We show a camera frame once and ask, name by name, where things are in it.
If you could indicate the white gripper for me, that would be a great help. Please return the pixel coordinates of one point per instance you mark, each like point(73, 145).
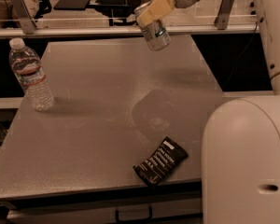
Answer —
point(159, 7)

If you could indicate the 7up soda can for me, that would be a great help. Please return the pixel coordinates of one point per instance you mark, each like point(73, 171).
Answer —
point(155, 33)

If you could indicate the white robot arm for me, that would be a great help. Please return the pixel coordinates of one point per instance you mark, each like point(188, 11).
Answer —
point(241, 144)

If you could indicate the black background desk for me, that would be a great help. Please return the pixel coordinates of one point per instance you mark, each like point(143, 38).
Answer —
point(117, 11)

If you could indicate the black flat panel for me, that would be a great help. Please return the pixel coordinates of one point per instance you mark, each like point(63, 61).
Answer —
point(71, 4)

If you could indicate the clear plastic water bottle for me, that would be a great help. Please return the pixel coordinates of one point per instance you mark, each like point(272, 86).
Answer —
point(28, 70)

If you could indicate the black snack bar wrapper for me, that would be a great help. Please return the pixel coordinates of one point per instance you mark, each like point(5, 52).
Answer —
point(158, 166)

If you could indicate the right metal rail bracket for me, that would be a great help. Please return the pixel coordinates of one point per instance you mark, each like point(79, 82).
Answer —
point(222, 19)

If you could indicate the left metal rail bracket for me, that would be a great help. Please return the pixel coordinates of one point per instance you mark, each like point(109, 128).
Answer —
point(27, 23)

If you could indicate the black drawer handle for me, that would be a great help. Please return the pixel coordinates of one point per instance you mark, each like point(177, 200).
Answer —
point(134, 216)

